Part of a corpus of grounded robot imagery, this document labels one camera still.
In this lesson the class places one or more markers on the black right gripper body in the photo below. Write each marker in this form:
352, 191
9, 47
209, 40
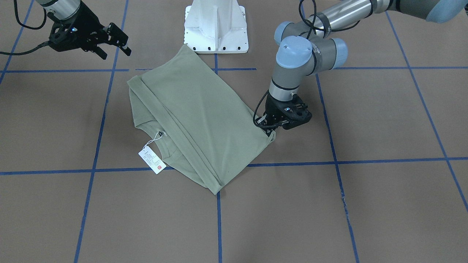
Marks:
89, 29

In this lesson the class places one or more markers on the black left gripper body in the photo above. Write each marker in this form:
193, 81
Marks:
272, 108

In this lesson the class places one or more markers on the sage green long-sleeve shirt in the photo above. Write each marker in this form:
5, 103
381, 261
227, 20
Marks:
202, 127

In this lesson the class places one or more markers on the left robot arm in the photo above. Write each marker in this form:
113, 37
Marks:
306, 48

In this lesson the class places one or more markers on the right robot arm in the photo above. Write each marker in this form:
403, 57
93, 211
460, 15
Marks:
76, 26

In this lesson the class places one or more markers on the white shirt hang tag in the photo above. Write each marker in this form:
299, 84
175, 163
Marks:
154, 162

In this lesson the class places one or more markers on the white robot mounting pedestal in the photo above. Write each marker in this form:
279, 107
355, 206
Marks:
216, 26

